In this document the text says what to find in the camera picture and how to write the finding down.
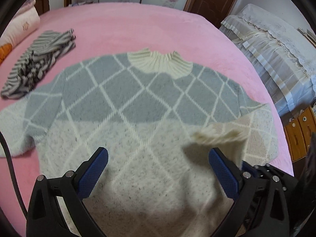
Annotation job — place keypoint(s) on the pink pillow orange print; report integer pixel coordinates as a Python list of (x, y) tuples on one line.
[(24, 22)]

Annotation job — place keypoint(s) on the black white striped garment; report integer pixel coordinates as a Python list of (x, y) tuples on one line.
[(36, 62)]

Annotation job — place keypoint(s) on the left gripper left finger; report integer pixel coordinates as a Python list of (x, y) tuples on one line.
[(45, 217)]

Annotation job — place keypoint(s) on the dark wooden headboard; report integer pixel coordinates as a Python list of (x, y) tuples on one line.
[(42, 6)]

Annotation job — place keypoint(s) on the pink bed blanket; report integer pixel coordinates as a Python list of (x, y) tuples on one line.
[(120, 28)]

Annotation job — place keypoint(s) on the grey white diamond sweater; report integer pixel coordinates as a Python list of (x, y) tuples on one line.
[(158, 116)]

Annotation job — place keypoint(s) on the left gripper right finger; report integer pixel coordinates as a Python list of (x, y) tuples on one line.
[(259, 203)]

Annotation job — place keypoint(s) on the white lace covered furniture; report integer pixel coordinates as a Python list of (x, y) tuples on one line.
[(282, 57)]

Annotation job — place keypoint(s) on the wooden drawer cabinet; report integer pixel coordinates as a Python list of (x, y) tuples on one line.
[(298, 133)]

